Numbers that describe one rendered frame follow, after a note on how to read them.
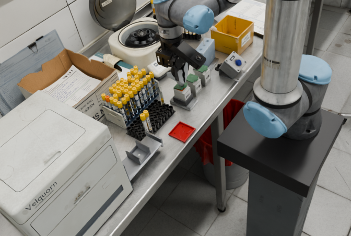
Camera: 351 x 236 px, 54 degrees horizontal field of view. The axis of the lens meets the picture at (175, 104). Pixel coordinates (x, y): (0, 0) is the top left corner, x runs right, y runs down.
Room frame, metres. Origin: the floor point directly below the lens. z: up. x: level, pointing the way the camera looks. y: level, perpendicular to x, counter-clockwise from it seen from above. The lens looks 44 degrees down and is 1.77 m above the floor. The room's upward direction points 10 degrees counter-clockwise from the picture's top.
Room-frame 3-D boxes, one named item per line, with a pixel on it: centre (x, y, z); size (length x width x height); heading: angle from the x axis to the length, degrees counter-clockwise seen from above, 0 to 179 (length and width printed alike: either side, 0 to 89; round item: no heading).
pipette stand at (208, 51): (1.11, -0.15, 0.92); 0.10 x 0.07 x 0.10; 143
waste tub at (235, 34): (1.21, -0.29, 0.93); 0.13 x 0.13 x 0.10; 44
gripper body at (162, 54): (0.92, -0.02, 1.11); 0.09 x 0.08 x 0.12; 49
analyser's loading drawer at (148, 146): (0.66, 0.15, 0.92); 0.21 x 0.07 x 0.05; 137
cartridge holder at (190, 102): (0.91, -0.03, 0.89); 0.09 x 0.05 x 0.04; 49
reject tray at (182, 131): (0.77, -0.01, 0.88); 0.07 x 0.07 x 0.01; 47
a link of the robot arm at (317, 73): (0.67, -0.36, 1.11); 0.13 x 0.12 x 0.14; 126
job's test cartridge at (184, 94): (0.91, -0.03, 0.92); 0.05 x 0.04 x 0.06; 49
